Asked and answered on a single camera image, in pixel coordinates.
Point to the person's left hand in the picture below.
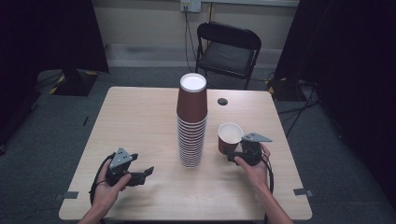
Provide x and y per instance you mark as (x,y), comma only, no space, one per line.
(106,196)

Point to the white wall socket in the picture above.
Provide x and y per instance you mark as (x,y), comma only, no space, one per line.
(190,5)

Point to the single brown paper cup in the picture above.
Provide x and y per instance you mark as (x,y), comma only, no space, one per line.
(229,133)

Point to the black stand base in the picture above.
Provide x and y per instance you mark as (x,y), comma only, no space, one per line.
(288,90)
(76,84)

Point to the grey tape strip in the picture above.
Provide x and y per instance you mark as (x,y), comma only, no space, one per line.
(301,192)
(70,195)

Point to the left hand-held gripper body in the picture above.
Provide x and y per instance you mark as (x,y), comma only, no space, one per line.
(120,161)

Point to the stack of brown paper cups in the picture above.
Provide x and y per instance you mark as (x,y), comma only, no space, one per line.
(192,105)

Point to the person's right hand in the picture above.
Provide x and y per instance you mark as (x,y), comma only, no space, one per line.
(260,175)

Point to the black curtain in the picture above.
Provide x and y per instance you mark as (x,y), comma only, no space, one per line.
(351,62)
(46,37)

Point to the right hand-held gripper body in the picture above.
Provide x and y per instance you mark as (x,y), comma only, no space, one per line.
(252,152)

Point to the black folding chair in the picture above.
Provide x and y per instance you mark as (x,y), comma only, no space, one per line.
(225,54)

